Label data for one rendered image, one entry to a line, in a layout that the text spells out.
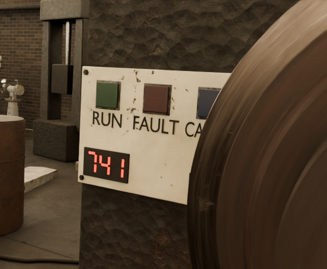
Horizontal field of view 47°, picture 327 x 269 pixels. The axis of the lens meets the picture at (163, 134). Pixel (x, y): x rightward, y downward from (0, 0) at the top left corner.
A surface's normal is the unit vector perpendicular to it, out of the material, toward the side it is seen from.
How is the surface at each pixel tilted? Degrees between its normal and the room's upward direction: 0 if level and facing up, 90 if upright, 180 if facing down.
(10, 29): 90
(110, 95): 90
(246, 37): 90
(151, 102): 90
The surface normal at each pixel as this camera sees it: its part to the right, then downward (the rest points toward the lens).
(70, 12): -0.58, 0.07
